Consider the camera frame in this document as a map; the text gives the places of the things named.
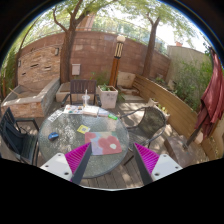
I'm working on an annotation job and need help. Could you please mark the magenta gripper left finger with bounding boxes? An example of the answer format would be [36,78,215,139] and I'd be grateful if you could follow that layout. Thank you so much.
[39,142,93,186]

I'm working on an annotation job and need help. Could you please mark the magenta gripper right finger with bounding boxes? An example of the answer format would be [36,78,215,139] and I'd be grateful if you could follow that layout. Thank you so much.
[132,142,184,186]

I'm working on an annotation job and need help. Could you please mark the floral pink mouse pad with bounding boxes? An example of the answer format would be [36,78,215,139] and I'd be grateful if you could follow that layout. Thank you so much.
[85,131,122,156]

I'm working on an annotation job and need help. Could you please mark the round glass patio table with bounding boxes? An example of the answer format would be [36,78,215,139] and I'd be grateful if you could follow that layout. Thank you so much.
[38,106,129,178]

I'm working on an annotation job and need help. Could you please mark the mesh metal right chair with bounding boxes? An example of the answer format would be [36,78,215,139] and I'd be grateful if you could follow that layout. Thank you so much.
[119,105,168,166]

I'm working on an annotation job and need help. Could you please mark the stacked books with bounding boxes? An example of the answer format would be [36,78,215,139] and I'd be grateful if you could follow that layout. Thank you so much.
[83,106,99,116]

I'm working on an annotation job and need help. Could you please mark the white paper sheet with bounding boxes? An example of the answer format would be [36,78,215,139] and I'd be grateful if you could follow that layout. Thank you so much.
[48,110,63,122]

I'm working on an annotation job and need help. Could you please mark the colourful magazine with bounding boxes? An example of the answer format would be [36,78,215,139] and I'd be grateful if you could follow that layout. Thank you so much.
[64,105,83,115]

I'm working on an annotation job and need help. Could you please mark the curved wooden bench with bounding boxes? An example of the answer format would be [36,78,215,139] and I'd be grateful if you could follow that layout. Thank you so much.
[131,73,214,161]

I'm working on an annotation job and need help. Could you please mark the black left patio chair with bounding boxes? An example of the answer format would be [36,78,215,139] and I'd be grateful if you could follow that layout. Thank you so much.
[0,108,39,165]

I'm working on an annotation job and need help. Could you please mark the clear plastic cup with straw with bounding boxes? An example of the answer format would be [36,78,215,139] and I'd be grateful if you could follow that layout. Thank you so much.
[82,89,90,107]

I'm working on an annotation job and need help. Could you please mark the white square planter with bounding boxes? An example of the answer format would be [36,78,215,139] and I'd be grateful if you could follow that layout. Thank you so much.
[98,85,118,109]

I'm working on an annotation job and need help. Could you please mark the dark wooden back chair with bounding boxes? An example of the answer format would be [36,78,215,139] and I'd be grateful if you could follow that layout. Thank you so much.
[61,79,102,107]

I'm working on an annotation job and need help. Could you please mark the folded red patio umbrella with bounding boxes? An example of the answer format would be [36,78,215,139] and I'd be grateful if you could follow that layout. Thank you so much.
[183,47,224,149]

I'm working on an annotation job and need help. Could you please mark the right tree trunk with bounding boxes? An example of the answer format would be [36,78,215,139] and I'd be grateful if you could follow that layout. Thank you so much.
[142,12,161,78]

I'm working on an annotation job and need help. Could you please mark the tree trunk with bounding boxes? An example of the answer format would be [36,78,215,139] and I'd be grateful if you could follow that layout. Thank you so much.
[142,12,161,78]
[53,0,96,83]

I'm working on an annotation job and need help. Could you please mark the left tree trunk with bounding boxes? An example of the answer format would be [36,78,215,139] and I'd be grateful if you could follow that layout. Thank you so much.
[53,0,96,83]

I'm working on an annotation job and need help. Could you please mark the wooden lamp post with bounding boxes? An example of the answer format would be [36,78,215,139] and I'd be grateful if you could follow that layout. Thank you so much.
[109,35,126,87]

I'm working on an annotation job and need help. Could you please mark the white wall box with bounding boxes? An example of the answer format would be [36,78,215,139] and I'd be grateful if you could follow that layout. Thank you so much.
[72,64,81,76]

